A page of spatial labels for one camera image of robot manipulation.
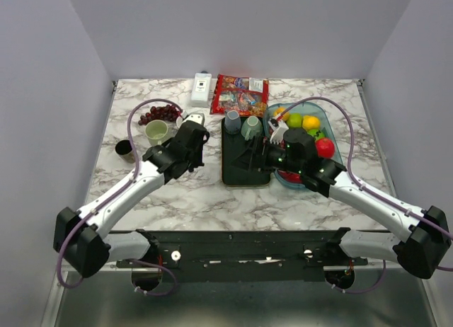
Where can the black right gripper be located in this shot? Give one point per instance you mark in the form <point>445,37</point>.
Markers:
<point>257,161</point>

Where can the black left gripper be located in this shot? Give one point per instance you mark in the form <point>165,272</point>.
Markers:
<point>198,162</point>

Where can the mint green mug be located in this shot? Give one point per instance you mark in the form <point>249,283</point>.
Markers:
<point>252,127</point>

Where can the light green large mug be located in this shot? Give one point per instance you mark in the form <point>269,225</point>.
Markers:
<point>157,132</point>

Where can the grey blue dotted mug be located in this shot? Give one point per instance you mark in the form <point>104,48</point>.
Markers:
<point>232,122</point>

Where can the brown striped mug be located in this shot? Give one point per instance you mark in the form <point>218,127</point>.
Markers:
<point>124,150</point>

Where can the light blue hexagonal mug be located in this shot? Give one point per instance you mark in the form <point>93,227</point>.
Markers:
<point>179,122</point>

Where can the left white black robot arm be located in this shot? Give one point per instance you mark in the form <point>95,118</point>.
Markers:
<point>80,236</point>

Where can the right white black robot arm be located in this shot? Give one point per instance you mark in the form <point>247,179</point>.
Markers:
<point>416,239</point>

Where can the black tray gold rim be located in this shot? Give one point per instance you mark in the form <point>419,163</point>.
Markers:
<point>235,171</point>

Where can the dark red grape bunch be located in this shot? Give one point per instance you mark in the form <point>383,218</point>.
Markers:
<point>167,113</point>

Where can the red dragon fruit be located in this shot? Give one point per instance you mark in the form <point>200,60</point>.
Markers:
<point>290,177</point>

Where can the orange fruit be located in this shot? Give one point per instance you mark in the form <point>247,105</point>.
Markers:
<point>280,110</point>

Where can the green lime fruit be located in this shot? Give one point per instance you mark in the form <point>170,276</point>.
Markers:
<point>295,120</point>

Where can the white rectangular box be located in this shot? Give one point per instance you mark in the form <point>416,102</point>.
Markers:
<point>200,94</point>

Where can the red snack bag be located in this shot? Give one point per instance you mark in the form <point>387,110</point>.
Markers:
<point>246,95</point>

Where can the yellow lemon fruit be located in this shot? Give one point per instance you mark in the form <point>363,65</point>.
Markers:
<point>311,123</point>

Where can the green striped melon fruit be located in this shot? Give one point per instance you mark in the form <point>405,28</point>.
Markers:
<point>317,134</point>

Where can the teal transparent fruit container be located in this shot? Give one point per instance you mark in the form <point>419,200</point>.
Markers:
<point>306,108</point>

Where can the red apple fruit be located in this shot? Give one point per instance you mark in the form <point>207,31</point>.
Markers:
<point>325,148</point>

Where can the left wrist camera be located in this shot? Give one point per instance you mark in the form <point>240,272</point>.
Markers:
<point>199,118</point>

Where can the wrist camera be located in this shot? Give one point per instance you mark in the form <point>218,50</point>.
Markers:
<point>199,118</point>
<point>278,127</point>

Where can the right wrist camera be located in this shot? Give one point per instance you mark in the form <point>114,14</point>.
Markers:
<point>278,127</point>

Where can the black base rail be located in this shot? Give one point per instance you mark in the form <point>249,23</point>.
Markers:
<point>249,256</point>

